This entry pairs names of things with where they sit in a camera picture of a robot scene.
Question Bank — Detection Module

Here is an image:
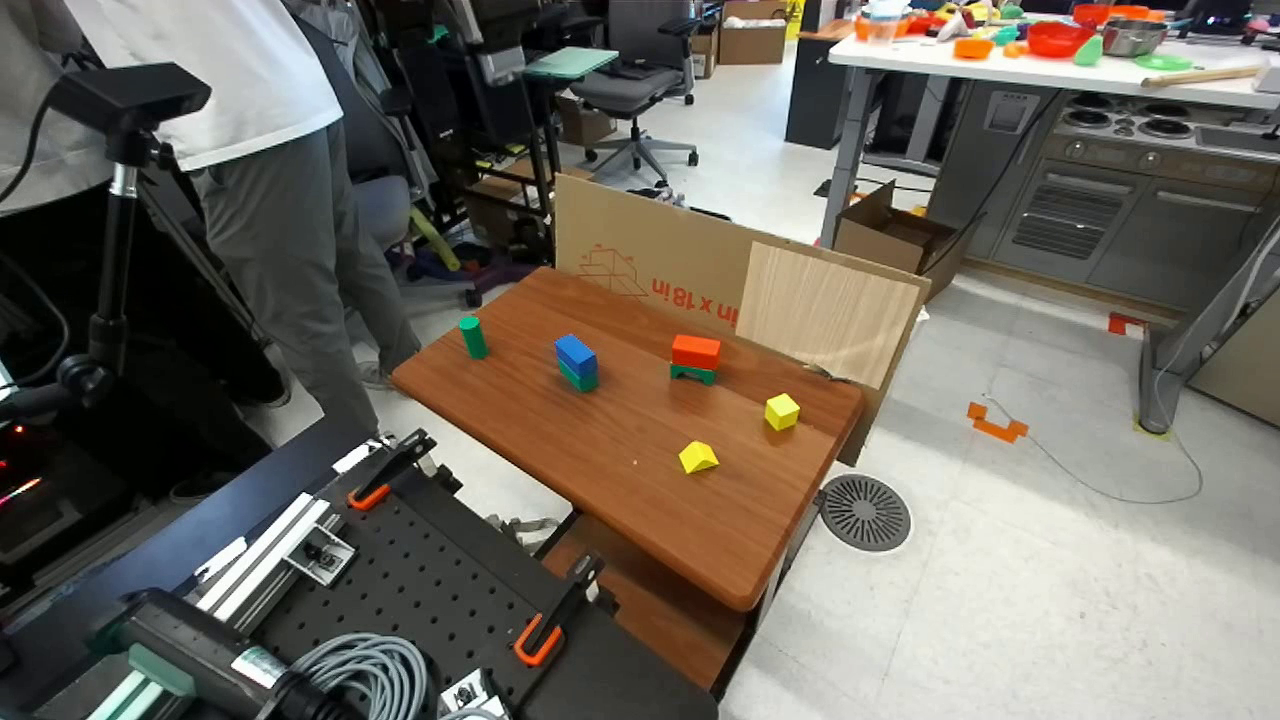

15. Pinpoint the yellow triangle block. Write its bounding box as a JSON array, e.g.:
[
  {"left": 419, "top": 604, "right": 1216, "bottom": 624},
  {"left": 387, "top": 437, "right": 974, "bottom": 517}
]
[{"left": 676, "top": 439, "right": 722, "bottom": 477}]

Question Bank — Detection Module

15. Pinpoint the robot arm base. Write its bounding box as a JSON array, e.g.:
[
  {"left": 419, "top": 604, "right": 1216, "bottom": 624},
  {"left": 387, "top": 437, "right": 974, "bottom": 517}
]
[{"left": 83, "top": 589, "right": 328, "bottom": 720}]

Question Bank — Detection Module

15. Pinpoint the orange rectangular block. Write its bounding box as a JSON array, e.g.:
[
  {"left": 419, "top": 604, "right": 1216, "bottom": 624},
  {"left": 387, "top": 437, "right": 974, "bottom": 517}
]
[{"left": 668, "top": 338, "right": 725, "bottom": 369}]

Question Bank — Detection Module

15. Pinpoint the green block under blue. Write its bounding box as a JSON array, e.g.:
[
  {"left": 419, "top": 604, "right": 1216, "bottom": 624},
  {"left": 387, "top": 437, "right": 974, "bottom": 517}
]
[{"left": 561, "top": 364, "right": 601, "bottom": 391}]

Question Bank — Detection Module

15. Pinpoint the green block under orange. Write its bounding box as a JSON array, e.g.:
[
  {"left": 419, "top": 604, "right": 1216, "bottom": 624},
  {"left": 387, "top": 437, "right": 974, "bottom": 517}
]
[{"left": 668, "top": 364, "right": 722, "bottom": 383}]

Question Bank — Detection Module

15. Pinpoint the yellow cube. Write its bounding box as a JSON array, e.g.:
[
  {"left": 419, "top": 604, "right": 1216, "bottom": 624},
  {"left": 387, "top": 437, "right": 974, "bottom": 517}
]
[{"left": 764, "top": 391, "right": 799, "bottom": 431}]

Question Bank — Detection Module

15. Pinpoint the green upright block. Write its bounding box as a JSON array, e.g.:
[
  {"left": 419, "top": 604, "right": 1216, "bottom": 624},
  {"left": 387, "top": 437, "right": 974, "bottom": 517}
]
[{"left": 456, "top": 317, "right": 488, "bottom": 361}]

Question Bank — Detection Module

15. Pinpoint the cardboard sheet behind table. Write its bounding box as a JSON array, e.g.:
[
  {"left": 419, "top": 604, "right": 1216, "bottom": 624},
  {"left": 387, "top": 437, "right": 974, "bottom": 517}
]
[{"left": 552, "top": 168, "right": 931, "bottom": 470}]

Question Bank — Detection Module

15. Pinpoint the orange black clamp left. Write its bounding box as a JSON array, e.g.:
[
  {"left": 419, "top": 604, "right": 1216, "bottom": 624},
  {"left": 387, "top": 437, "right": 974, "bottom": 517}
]
[{"left": 344, "top": 427, "right": 438, "bottom": 517}]

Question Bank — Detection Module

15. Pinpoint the orange black clamp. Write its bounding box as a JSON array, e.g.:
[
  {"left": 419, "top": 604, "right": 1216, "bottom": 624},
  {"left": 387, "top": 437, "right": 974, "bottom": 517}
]
[
  {"left": 512, "top": 556, "right": 604, "bottom": 668},
  {"left": 344, "top": 427, "right": 438, "bottom": 517}
]

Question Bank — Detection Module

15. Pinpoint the round floor drain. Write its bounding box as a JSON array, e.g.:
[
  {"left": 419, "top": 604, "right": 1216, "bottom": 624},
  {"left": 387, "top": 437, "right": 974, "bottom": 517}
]
[{"left": 818, "top": 477, "right": 914, "bottom": 554}]

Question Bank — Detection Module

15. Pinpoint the open cardboard box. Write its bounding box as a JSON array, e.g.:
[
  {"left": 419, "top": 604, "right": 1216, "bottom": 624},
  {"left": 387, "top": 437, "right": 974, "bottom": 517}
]
[{"left": 838, "top": 185, "right": 961, "bottom": 298}]

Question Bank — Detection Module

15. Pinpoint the orange black clamp right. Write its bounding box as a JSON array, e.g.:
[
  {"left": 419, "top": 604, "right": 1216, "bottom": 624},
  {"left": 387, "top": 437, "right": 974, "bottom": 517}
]
[{"left": 512, "top": 556, "right": 604, "bottom": 668}]

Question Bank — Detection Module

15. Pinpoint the black perforated breadboard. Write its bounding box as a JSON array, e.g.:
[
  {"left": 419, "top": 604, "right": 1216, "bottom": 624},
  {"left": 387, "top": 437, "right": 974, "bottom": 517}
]
[{"left": 251, "top": 470, "right": 634, "bottom": 720}]

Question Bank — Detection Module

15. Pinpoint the black office chair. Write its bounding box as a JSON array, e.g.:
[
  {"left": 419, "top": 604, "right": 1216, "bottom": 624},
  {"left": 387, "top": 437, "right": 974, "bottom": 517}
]
[{"left": 574, "top": 0, "right": 701, "bottom": 185}]

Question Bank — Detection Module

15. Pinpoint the person in white shirt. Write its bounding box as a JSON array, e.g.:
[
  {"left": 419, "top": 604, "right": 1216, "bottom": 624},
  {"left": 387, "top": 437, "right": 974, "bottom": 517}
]
[{"left": 0, "top": 0, "right": 419, "bottom": 437}]

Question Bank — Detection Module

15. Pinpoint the grey cabinet with burners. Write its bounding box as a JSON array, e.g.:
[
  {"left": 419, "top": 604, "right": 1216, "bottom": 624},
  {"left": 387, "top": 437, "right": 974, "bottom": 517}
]
[{"left": 930, "top": 84, "right": 1280, "bottom": 313}]

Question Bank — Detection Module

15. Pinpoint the red bowl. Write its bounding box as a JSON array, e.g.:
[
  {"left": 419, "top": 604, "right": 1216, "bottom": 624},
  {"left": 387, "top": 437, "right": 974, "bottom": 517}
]
[{"left": 1023, "top": 22, "right": 1087, "bottom": 61}]

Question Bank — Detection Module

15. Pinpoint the white work table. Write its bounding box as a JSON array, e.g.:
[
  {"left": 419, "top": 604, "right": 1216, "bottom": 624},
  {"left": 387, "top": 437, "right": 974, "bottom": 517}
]
[{"left": 820, "top": 32, "right": 1280, "bottom": 246}]

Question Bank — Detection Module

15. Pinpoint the orange floor bracket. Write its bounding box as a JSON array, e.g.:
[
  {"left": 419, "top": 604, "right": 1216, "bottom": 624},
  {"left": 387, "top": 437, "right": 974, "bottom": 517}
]
[{"left": 968, "top": 401, "right": 1030, "bottom": 446}]

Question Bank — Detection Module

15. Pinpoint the grey coiled cable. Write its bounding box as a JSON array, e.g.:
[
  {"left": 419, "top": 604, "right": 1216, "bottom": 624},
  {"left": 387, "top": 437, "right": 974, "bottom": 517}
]
[{"left": 284, "top": 630, "right": 438, "bottom": 720}]

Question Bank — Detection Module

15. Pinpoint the aluminium rail bracket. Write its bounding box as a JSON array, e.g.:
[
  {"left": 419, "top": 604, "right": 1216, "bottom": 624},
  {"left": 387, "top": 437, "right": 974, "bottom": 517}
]
[{"left": 198, "top": 492, "right": 358, "bottom": 619}]

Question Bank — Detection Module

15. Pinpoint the black camera on tripod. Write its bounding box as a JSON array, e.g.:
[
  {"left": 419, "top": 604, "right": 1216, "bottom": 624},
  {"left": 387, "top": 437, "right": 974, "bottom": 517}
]
[{"left": 52, "top": 65, "right": 212, "bottom": 403}]

